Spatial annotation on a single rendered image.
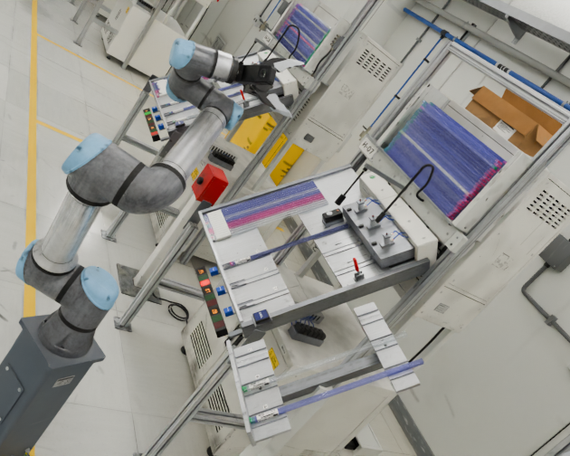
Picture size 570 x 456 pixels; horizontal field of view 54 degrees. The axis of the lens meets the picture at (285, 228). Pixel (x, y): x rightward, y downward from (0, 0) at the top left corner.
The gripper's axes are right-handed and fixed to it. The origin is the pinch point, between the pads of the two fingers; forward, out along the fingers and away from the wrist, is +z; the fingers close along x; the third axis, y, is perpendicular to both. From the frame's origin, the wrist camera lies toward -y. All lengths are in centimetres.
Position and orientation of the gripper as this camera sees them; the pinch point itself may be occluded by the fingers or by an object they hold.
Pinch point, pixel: (299, 90)
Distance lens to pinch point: 157.8
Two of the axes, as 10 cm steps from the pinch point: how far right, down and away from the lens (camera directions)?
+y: -3.8, -0.9, 9.2
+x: -2.2, 9.8, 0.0
